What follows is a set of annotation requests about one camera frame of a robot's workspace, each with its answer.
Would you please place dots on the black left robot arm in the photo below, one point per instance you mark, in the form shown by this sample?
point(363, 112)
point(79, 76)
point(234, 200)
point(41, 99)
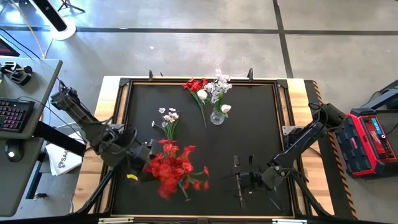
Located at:
point(93, 130)

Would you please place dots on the black tripod stand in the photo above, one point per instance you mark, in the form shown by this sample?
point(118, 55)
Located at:
point(66, 3)

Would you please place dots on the black hazard striped mat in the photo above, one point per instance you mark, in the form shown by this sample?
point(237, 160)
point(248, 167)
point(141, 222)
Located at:
point(342, 193)

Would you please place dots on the large-petal red flower bunch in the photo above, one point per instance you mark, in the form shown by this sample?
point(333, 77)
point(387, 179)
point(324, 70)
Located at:
point(169, 148)

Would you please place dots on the white artificial tulip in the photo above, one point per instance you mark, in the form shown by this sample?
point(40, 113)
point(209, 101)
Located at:
point(202, 94)
point(226, 108)

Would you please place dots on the clear glass vase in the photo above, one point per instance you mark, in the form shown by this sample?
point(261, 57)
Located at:
point(217, 119)

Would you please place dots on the white printed bag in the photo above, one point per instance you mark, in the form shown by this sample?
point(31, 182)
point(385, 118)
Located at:
point(63, 158)

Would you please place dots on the red black jobsite radio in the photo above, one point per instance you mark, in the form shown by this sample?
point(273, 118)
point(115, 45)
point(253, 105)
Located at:
point(357, 146)

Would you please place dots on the silver metal bracket plate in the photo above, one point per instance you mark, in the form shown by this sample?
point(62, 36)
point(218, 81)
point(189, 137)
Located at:
point(115, 220)
point(288, 130)
point(289, 221)

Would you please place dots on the black clamp hook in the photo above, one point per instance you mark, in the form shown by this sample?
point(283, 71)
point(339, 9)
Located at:
point(150, 75)
point(250, 74)

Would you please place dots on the small-bloom red flower bunch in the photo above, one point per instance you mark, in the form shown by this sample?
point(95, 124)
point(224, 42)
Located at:
point(194, 85)
point(168, 177)

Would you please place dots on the black table mat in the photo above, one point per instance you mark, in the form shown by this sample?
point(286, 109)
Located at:
point(248, 130)

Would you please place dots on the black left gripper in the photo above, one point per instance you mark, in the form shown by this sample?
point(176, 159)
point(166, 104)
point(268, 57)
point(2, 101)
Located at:
point(142, 155)

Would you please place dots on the small yellow tag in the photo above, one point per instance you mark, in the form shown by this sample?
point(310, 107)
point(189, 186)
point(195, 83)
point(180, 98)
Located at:
point(132, 177)

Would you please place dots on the black keyboard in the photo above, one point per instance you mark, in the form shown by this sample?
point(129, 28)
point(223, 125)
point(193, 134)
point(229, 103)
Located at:
point(14, 115)

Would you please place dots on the cream artificial flower bunch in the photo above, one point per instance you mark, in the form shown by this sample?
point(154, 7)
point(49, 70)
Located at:
point(169, 117)

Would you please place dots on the white lacy flower bunch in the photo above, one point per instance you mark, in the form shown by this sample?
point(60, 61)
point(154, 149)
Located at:
point(219, 87)

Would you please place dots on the black hand-held gripper device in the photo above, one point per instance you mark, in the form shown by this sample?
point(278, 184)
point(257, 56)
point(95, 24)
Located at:
point(8, 66)
point(21, 77)

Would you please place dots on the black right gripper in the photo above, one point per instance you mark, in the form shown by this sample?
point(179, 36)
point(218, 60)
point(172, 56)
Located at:
point(248, 180)

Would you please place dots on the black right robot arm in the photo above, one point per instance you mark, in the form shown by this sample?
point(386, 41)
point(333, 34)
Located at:
point(298, 140)

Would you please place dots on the dark monitor screen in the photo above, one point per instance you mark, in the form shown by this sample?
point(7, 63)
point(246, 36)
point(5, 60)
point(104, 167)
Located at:
point(7, 48)

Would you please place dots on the grey desk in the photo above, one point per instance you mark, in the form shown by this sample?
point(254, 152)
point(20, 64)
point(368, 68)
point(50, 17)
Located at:
point(18, 174)

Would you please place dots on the grey metal stand leg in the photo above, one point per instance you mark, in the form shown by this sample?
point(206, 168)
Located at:
point(382, 96)

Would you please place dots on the black computer mouse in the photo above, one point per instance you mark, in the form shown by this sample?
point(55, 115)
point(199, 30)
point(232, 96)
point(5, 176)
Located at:
point(14, 151)

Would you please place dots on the white standing light bar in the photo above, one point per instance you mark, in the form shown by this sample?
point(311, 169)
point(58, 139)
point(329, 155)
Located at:
point(49, 11)

